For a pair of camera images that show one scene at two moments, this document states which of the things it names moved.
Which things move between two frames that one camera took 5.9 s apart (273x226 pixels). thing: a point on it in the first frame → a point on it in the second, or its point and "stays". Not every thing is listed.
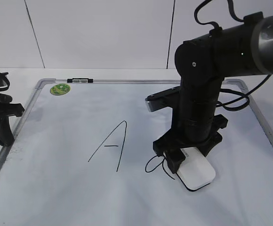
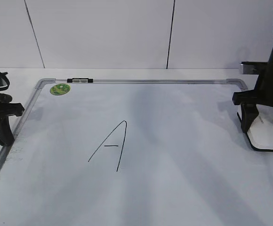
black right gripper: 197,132 → 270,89
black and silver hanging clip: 80,80 stays
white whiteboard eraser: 197,172 → 265,134
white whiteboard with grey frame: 81,153 stays
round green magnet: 60,89 stays
